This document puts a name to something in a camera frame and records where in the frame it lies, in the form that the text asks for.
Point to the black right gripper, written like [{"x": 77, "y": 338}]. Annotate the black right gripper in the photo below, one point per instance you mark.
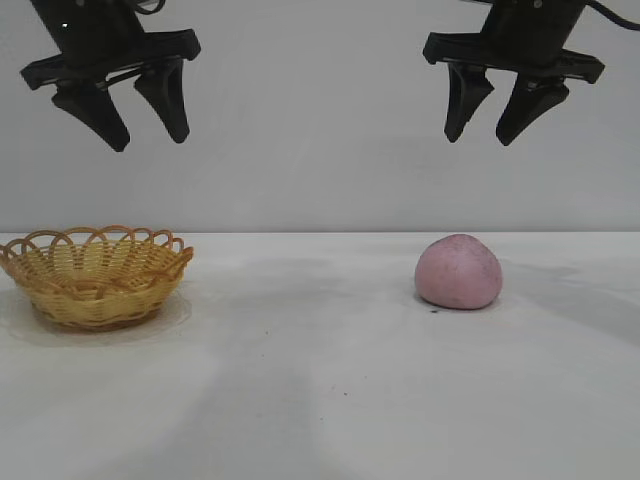
[{"x": 525, "y": 40}]

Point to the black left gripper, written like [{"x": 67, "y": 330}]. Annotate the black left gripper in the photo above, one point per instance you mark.
[{"x": 95, "y": 35}]

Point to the pink peach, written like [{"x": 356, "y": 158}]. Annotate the pink peach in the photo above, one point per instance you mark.
[{"x": 457, "y": 272}]

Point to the yellow woven wicker basket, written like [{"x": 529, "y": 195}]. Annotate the yellow woven wicker basket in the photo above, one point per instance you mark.
[{"x": 95, "y": 300}]

